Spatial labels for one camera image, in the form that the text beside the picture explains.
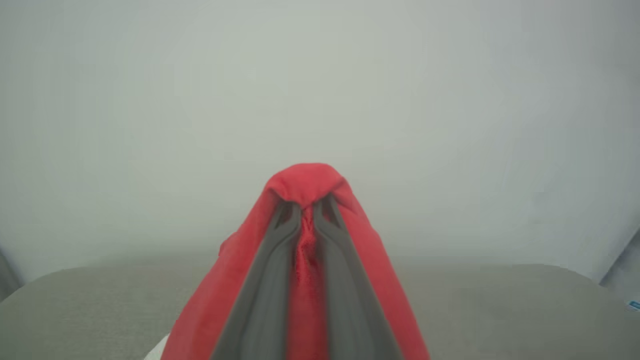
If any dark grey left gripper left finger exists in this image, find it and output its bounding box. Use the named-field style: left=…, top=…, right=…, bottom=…
left=211, top=201, right=303, bottom=360

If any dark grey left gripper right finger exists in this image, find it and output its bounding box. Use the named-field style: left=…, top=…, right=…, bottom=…
left=312, top=196, right=405, bottom=360

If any red garment with white trim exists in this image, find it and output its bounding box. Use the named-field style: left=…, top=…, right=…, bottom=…
left=145, top=162, right=432, bottom=360

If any grey fabric sofa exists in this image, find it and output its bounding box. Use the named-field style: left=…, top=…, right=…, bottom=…
left=0, top=262, right=640, bottom=360

